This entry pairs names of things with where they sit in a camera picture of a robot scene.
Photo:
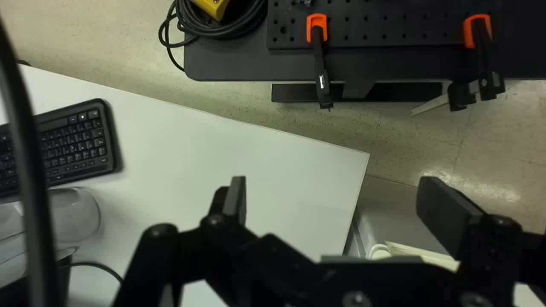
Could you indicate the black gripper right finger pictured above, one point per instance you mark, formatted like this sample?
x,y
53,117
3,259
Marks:
x,y
450,218

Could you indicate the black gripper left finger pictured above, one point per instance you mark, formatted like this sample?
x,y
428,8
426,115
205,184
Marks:
x,y
230,201

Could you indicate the white folded napkin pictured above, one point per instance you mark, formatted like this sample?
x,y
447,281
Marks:
x,y
394,250

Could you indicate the white electric kettle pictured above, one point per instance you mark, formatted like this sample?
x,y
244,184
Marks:
x,y
75,220

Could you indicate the black computer keyboard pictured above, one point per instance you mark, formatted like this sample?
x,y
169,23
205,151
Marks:
x,y
77,143

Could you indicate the orange black clamp right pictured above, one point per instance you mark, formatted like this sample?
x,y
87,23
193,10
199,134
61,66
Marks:
x,y
481,80

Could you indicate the orange black clamp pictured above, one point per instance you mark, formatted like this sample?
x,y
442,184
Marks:
x,y
315,37
481,80

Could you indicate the black perforated breadboard cart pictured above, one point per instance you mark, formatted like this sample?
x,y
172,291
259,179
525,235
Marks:
x,y
377,51

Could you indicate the orange black clamp left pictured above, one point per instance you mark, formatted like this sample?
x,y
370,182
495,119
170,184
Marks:
x,y
315,37

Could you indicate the yellow emergency stop box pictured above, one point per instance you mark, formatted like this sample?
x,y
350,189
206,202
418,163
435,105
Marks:
x,y
213,8

